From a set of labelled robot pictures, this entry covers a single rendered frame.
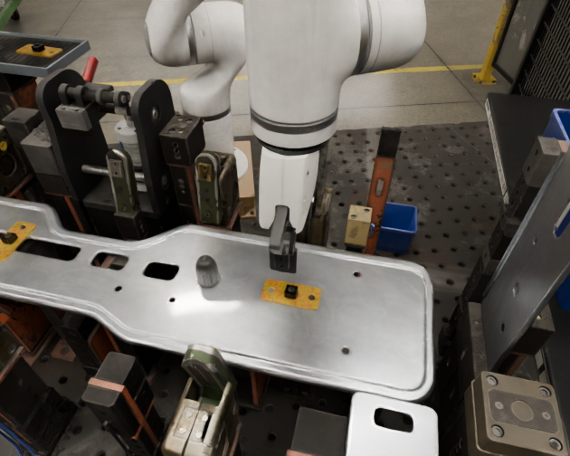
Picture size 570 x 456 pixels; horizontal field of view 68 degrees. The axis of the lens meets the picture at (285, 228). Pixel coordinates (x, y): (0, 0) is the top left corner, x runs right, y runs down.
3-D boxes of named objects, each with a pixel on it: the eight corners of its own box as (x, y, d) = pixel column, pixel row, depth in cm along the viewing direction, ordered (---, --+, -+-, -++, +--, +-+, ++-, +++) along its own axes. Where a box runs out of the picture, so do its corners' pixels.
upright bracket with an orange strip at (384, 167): (343, 330, 91) (380, 128, 56) (344, 325, 92) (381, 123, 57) (356, 333, 91) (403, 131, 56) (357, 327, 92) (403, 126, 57)
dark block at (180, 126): (195, 289, 99) (157, 133, 70) (206, 266, 104) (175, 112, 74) (215, 292, 99) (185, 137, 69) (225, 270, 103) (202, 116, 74)
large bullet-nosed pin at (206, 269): (196, 291, 64) (189, 263, 59) (204, 275, 66) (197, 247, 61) (216, 296, 63) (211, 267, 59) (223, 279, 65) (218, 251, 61)
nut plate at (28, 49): (14, 52, 83) (12, 46, 82) (29, 45, 85) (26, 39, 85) (51, 58, 81) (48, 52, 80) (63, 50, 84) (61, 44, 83)
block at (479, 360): (420, 458, 74) (474, 378, 52) (420, 392, 82) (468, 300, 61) (438, 461, 73) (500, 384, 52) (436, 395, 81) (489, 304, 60)
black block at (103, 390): (123, 483, 71) (57, 413, 50) (152, 419, 78) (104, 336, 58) (167, 496, 70) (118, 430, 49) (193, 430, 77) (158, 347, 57)
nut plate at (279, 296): (260, 299, 61) (259, 294, 60) (266, 279, 63) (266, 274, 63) (317, 310, 59) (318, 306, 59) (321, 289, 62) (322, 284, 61)
